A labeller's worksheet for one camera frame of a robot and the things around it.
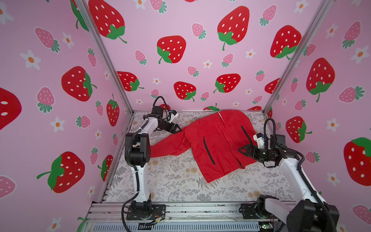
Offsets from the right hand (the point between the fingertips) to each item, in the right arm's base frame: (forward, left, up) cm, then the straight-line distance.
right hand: (243, 152), depth 81 cm
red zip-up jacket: (+15, +15, -12) cm, 24 cm away
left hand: (+19, +41, -6) cm, 46 cm away
